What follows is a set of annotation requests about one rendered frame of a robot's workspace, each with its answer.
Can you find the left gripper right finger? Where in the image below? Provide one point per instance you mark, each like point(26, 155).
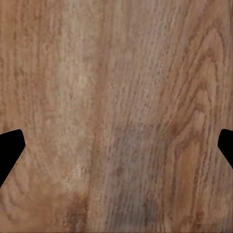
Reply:
point(225, 144)

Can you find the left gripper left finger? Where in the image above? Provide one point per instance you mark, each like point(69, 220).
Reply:
point(12, 145)

